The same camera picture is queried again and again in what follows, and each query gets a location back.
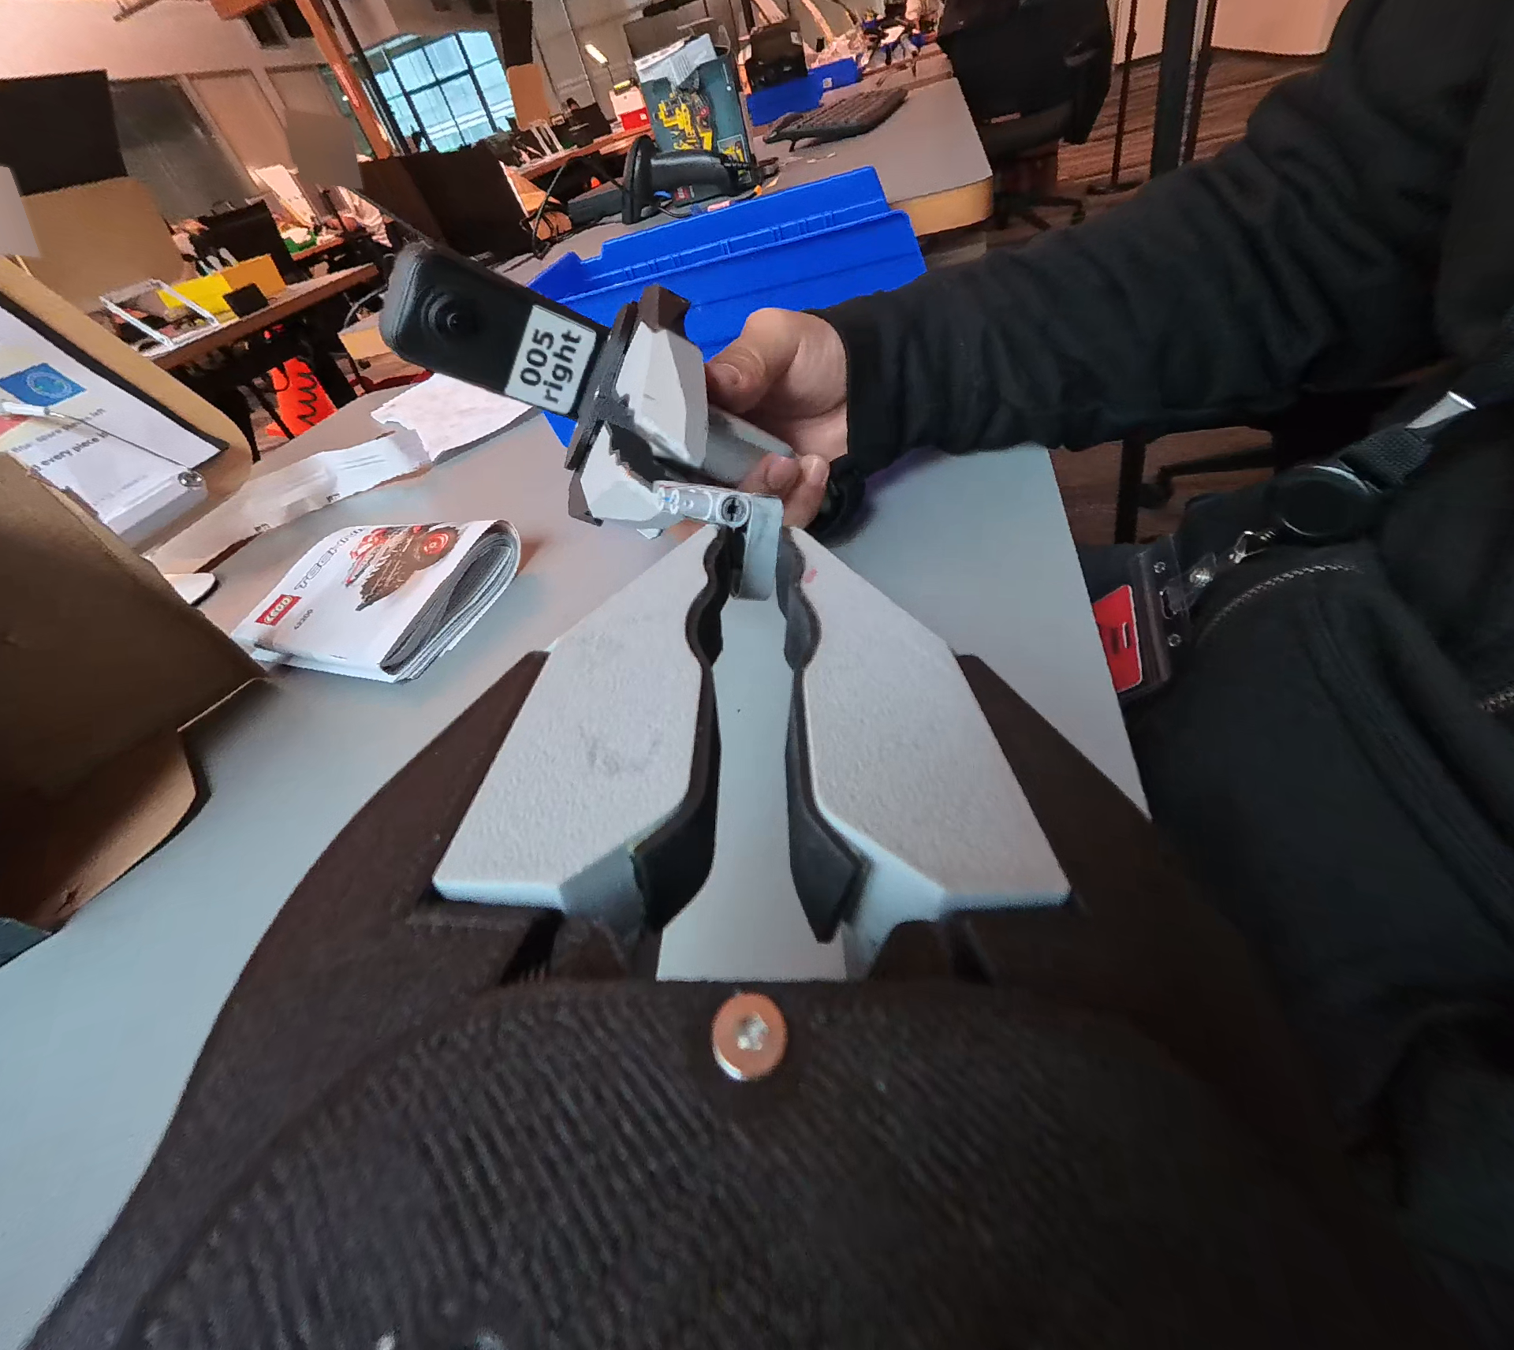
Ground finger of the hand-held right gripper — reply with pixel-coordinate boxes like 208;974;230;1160
586;443;680;537
618;315;795;488

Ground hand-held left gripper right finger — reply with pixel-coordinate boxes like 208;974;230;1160
774;532;1071;976

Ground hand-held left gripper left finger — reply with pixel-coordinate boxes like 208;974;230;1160
435;529;726;981

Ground grey toy brick assembly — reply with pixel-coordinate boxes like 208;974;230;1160
654;480;789;600

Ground person's right forearm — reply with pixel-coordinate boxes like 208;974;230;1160
814;0;1514;482

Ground person's right hand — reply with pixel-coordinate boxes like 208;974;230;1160
705;308;853;532

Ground printed white paper sheet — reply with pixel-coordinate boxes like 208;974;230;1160
372;376;539;464

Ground black monitor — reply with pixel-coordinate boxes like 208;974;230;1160
360;148;535;263

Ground blue plastic bin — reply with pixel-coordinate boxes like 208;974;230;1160
527;168;928;357

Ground black handheld scanner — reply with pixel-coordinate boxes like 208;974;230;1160
620;137;761;225

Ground red badge card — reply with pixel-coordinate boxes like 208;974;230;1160
1092;584;1147;698

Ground white instruction sheets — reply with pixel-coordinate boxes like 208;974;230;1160
148;428;428;576

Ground yellow plastic bin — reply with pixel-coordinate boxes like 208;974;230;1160
160;256;288;315

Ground instruction booklet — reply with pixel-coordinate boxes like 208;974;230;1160
230;520;523;685

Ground yellow black printed box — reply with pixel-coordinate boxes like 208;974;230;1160
635;35;759;193

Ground black keyboard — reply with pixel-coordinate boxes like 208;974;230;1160
762;88;909;150

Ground cardboard stand with paper sheet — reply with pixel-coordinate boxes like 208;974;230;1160
0;256;257;549

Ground black badge reel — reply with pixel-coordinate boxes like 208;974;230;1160
1271;463;1387;549

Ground opened cardboard box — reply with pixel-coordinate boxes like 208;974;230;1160
0;451;267;931

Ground black office chair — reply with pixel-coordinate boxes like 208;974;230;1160
941;0;1115;230

